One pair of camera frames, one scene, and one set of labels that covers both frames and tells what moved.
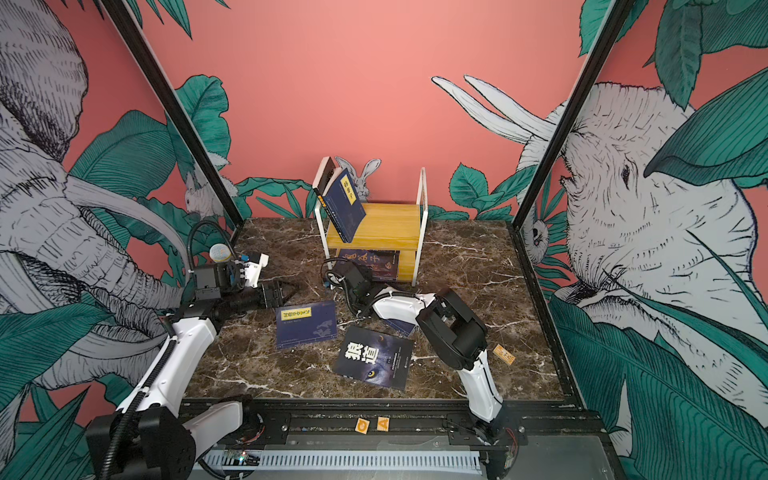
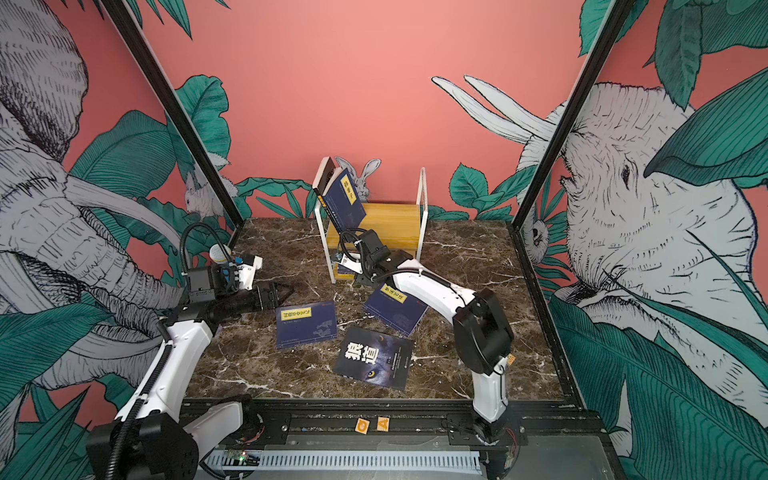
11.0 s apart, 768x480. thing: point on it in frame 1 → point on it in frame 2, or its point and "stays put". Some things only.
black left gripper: [276, 300] stays put
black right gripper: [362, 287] → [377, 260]
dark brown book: [324, 174] stays put
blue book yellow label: [305, 324] stays put
